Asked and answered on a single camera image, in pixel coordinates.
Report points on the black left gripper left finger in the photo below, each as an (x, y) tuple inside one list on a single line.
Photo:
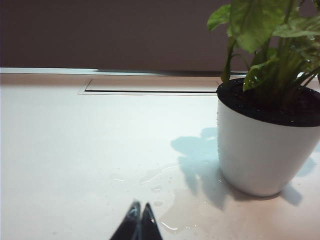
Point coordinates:
[(127, 225)]

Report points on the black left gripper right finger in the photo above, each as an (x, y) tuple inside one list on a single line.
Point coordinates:
[(148, 225)]

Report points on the green plant in white pot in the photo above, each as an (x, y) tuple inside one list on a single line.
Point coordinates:
[(260, 140)]

